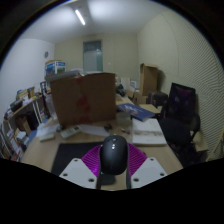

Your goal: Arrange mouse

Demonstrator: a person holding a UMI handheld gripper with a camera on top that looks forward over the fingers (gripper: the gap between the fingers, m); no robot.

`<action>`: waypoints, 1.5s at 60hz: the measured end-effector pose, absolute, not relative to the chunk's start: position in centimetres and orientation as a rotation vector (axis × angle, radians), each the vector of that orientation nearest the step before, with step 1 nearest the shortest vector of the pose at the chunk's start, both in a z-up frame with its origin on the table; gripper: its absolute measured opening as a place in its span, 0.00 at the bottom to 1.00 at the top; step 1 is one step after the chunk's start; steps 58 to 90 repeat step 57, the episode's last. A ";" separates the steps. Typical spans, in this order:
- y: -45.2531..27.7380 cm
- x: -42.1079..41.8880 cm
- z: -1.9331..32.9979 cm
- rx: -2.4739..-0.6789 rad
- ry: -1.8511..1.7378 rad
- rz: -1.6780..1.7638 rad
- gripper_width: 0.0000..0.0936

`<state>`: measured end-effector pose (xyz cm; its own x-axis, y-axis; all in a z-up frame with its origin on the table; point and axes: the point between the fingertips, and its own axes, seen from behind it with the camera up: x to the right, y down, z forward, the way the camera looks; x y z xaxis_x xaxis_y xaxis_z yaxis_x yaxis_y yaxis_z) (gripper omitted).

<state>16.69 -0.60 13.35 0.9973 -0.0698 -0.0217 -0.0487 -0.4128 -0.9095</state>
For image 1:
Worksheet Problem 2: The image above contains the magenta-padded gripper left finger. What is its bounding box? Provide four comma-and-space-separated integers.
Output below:
59, 143, 102, 190

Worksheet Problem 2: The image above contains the black rectangular mouse pad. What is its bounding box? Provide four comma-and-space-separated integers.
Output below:
50, 142, 116, 186

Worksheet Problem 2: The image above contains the large brown cardboard box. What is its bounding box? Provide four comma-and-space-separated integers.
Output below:
49, 72, 117, 127

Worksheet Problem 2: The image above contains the white open book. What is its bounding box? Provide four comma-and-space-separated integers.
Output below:
131, 118, 168, 147

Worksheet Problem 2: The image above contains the white remote control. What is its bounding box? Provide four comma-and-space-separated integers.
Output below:
59, 125, 82, 139

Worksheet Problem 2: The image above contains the cluttered shelf unit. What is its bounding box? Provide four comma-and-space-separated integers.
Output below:
0, 59, 66, 161

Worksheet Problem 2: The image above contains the blue book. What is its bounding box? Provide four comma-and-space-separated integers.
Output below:
116, 102, 156, 122

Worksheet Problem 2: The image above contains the black office chair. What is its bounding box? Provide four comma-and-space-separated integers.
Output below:
159, 82, 202, 163

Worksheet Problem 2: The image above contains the ceiling tube light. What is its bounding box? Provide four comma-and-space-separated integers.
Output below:
74, 9, 86, 26

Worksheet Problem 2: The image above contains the grey door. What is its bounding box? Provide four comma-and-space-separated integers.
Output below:
82, 40, 104, 73

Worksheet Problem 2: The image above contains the tall open cardboard box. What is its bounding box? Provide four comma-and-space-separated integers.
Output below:
139, 63, 159, 97

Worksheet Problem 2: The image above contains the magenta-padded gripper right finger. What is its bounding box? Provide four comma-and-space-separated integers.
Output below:
125, 143, 168, 189

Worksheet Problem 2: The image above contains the black computer mouse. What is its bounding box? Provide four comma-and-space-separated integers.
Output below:
99, 134, 130, 176

